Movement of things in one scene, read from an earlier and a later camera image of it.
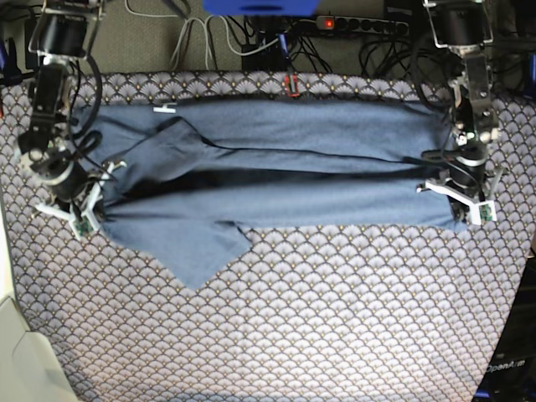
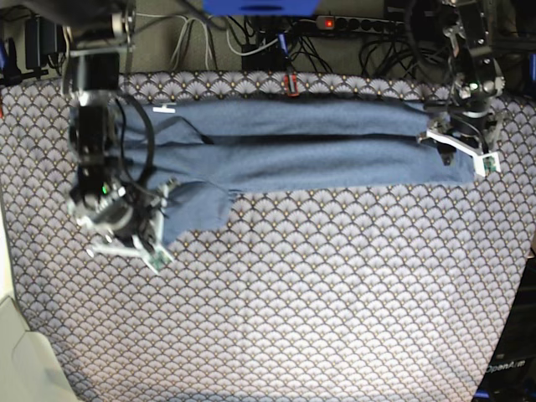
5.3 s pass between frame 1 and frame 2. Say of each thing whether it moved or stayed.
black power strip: stayed
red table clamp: stayed
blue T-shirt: moved
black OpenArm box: stayed
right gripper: moved
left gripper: moved
